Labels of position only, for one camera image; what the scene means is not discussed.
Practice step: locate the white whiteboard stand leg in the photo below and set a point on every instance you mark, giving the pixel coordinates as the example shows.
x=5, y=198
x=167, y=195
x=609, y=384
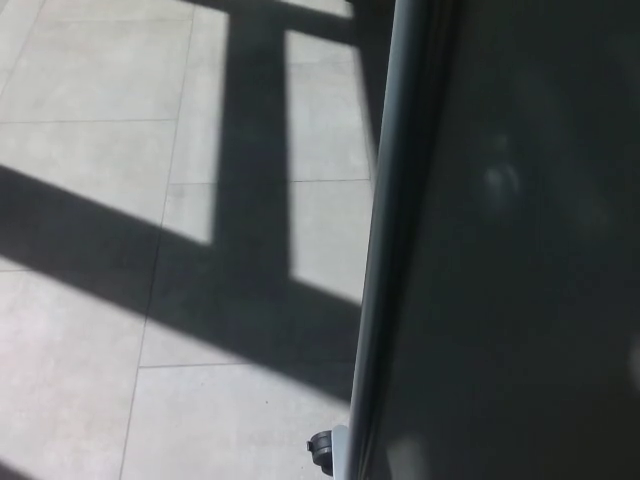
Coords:
x=340, y=452

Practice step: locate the black caster wheel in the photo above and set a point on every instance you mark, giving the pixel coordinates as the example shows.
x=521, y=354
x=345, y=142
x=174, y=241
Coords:
x=322, y=450

